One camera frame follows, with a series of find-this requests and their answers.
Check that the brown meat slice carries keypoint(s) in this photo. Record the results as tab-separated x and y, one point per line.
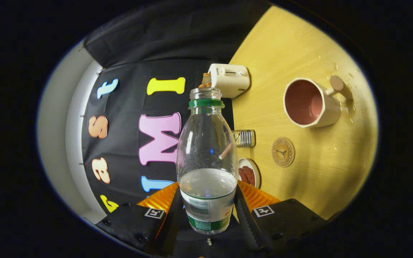
250	175
242	175

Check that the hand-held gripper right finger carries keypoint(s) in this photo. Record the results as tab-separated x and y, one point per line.
244	224

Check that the grey round plate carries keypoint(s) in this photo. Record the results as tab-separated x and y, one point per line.
256	172

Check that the toast bread slice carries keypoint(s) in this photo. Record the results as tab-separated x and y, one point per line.
204	85
206	76

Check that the round cork coaster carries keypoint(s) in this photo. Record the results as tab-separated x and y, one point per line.
283	152

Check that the cream toaster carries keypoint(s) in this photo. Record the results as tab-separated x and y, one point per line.
231	80

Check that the wooden table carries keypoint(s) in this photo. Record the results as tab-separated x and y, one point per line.
299	186

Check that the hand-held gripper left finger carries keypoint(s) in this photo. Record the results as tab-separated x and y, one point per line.
170	231

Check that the clear plastic juice bottle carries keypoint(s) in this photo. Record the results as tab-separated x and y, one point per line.
206	186

